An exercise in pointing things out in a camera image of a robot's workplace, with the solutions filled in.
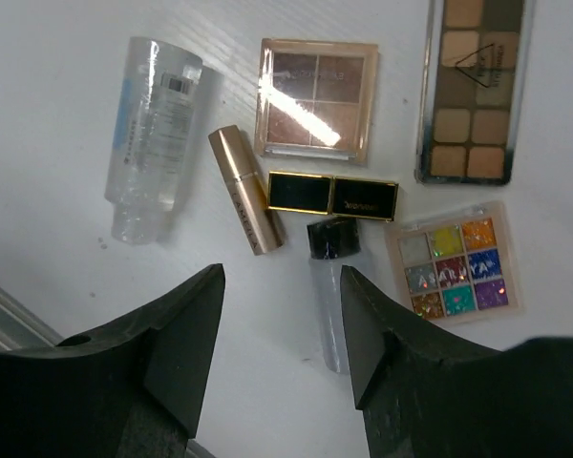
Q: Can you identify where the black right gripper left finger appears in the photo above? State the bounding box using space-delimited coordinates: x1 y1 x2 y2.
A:
0 264 225 457

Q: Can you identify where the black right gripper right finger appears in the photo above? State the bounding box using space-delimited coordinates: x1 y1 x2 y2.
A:
340 266 573 457

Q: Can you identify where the black gold lipstick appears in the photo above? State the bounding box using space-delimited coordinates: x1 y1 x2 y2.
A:
267 171 399 221

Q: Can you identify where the rose gold lipstick tube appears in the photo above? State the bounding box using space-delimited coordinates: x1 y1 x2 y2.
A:
208 125 284 256

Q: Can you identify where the colourful glitter eyeshadow palette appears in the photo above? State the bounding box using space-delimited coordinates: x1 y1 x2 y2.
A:
385 200 522 324

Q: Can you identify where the small bottle black cap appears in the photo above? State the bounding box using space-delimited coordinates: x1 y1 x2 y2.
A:
307 218 366 374

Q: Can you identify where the clear plastic bottle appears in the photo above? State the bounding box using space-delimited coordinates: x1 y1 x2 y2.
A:
105 36 221 245

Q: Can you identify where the pink four-pan eyeshadow palette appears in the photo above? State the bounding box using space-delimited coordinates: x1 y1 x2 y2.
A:
253 38 379 164

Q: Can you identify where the long brown eyeshadow palette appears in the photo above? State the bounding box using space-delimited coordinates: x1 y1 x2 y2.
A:
414 0 535 186

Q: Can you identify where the aluminium frame rail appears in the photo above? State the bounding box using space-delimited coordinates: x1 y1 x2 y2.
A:
0 287 64 352

